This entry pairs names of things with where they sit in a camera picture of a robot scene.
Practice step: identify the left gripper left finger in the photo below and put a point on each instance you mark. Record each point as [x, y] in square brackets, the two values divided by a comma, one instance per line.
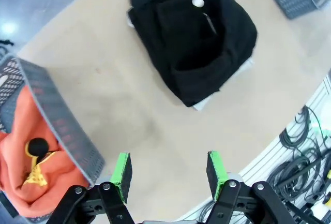
[121, 172]

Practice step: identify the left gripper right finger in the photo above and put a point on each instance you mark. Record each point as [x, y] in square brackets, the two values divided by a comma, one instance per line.
[217, 172]

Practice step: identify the orange top with yellow print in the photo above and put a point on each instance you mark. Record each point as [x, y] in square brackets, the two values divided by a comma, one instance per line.
[15, 156]

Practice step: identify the black buttoned cargo bottoms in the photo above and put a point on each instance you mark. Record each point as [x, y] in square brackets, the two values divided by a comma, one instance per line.
[194, 40]

